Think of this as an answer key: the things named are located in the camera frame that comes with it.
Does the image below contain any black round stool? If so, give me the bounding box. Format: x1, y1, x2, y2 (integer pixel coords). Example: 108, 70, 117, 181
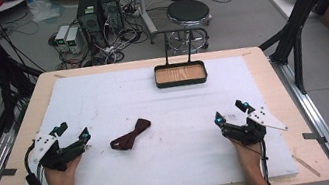
160, 0, 218, 58

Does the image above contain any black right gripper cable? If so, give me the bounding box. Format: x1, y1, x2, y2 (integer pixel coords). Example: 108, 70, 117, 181
230, 133, 274, 185

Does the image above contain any large black computer tower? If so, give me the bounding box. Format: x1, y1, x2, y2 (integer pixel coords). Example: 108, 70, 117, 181
73, 0, 109, 50

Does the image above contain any person's left hand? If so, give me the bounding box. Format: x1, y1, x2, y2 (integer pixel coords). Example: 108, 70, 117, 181
41, 155, 88, 185

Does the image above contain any white foam mat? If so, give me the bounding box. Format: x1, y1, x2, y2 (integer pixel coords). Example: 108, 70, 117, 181
0, 40, 301, 185

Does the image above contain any grey bench power supply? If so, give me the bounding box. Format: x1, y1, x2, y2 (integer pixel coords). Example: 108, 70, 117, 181
64, 26, 85, 56
52, 23, 74, 55

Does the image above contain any slim black computer tower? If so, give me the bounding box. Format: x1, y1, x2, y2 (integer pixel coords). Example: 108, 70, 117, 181
98, 0, 126, 35

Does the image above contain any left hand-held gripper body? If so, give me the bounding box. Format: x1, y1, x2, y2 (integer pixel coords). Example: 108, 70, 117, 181
29, 124, 91, 177

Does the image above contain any thin wooden stick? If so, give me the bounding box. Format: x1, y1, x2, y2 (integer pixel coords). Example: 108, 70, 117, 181
292, 150, 322, 182

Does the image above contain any white desk leg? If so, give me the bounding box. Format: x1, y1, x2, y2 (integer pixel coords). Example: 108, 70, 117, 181
136, 0, 161, 47

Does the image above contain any dark red bow tie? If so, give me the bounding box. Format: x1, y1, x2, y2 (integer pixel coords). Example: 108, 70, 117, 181
106, 116, 156, 154

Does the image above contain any black tray with stand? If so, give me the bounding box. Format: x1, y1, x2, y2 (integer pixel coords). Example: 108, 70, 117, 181
146, 24, 209, 92

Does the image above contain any grey tape strip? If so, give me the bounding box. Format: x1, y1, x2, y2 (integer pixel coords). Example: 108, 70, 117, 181
301, 129, 328, 148
0, 166, 19, 179

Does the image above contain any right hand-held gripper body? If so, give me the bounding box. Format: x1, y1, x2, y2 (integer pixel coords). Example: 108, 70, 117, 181
218, 102, 291, 150

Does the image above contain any person's right hand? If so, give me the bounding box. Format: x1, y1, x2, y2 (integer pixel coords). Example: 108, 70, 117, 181
228, 132, 267, 177

